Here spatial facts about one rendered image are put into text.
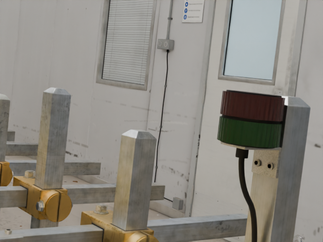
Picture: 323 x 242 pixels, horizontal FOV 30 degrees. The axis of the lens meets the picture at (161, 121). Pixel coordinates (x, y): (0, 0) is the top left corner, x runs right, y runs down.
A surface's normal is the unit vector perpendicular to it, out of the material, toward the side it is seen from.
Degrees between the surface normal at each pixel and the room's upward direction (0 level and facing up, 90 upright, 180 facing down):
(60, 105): 90
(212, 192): 90
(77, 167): 90
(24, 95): 90
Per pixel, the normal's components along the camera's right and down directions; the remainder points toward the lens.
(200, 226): 0.59, 0.13
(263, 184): -0.80, -0.04
